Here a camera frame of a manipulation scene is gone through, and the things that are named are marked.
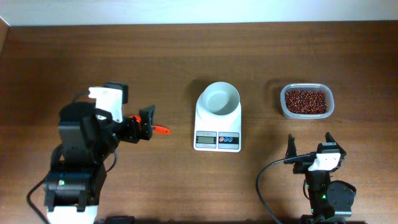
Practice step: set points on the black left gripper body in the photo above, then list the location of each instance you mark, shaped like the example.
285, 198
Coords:
127, 132

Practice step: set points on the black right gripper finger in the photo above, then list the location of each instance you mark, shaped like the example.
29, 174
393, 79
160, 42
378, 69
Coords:
329, 139
291, 148

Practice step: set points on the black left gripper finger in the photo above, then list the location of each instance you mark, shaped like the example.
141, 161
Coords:
146, 131
147, 114

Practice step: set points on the orange measuring scoop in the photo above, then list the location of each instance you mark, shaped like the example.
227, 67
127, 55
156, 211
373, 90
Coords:
155, 128

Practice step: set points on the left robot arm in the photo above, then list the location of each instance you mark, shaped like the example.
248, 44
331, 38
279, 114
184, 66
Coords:
77, 172

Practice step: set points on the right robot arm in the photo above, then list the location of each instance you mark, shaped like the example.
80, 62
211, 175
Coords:
330, 201

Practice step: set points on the white digital kitchen scale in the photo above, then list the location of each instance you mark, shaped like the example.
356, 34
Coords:
218, 133

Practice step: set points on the white bowl on scale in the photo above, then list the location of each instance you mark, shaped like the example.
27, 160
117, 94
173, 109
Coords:
221, 98

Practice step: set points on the red beans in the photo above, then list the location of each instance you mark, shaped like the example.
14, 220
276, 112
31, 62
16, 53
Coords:
305, 102

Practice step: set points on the clear plastic bean container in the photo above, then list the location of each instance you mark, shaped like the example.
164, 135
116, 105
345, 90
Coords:
308, 86

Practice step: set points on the black object at table edge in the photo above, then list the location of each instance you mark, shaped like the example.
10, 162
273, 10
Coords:
125, 219

